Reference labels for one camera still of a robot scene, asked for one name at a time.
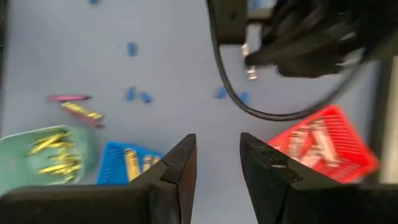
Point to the golden yellow crayon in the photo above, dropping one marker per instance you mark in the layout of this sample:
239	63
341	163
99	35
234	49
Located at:
147	162
155	160
132	165

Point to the red slotted basket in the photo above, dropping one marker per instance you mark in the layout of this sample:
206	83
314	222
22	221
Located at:
351	146

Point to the yellow-green crayon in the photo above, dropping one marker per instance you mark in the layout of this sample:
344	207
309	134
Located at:
62	144
82	111
46	142
65	158
53	169
70	177

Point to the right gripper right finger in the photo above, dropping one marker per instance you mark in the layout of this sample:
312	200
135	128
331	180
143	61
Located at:
311	205

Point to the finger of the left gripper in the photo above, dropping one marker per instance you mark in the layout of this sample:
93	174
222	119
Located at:
304	46
311	70

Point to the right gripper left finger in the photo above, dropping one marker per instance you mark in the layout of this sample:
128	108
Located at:
93	205

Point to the blue slotted basket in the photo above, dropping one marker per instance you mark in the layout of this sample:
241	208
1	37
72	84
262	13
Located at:
113	161

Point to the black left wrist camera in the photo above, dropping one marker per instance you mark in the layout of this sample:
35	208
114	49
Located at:
231	21

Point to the teal plastic bin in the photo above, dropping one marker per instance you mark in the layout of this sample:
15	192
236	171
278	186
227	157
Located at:
18	161

